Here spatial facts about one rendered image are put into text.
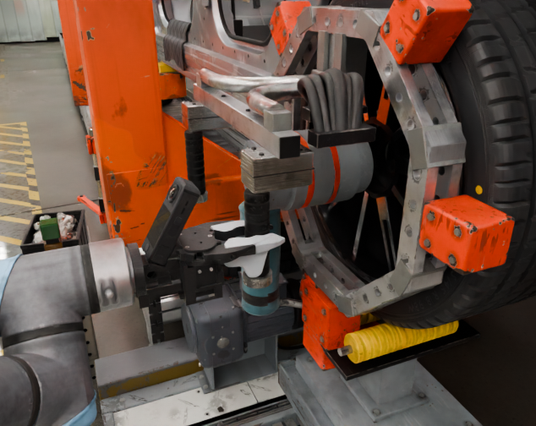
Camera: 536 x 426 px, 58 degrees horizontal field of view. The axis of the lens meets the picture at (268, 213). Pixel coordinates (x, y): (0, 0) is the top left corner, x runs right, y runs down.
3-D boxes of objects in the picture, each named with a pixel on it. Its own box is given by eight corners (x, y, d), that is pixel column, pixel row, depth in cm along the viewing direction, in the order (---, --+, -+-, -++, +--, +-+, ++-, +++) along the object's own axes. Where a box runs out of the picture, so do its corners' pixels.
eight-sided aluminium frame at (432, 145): (429, 364, 81) (492, 13, 59) (397, 375, 79) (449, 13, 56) (291, 230, 127) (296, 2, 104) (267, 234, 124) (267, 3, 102)
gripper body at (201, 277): (212, 270, 74) (131, 287, 70) (209, 219, 70) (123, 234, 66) (228, 297, 67) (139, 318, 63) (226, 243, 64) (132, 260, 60)
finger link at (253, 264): (283, 266, 72) (221, 274, 70) (284, 231, 69) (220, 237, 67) (289, 277, 69) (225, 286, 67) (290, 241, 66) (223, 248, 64)
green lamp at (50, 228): (61, 238, 113) (57, 223, 112) (42, 242, 112) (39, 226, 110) (60, 232, 117) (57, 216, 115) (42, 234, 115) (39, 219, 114)
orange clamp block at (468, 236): (457, 237, 72) (506, 265, 64) (414, 246, 69) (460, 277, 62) (466, 193, 69) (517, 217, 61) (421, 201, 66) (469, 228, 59)
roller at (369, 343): (467, 335, 103) (471, 312, 101) (346, 374, 93) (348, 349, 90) (447, 319, 108) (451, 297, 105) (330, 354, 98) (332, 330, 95)
